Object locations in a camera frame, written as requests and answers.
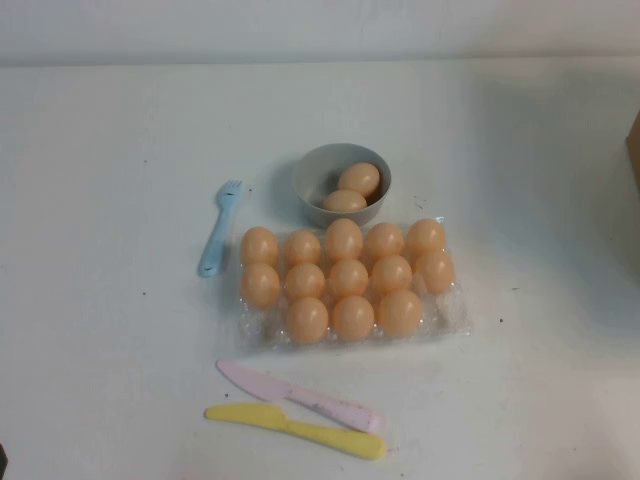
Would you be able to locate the beige plastic egg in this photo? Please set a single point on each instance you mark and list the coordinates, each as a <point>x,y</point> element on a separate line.
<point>348,277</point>
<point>305,280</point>
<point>259,245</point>
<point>435,271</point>
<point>344,239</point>
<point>353,318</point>
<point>260,285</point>
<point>302,247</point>
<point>400,313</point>
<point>307,320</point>
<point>344,201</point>
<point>392,274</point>
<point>425,236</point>
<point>359,179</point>
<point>385,240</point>

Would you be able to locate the clear plastic egg tray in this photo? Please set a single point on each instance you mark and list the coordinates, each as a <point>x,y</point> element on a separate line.
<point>450,315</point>

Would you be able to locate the brown cardboard box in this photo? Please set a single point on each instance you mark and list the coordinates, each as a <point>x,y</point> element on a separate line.
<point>634,160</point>

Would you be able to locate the grey round bowl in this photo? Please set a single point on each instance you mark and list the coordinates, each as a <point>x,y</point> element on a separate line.
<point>310,170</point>

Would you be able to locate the light blue plastic fork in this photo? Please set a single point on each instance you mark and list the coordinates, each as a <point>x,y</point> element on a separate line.
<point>212,250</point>

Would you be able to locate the pink plastic knife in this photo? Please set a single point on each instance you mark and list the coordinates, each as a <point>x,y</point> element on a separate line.
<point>265,385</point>

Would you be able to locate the yellow plastic knife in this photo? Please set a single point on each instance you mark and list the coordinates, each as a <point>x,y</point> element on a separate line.
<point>260,417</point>

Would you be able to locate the dark object at picture edge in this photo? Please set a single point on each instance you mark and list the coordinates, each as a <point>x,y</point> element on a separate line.
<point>4,462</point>

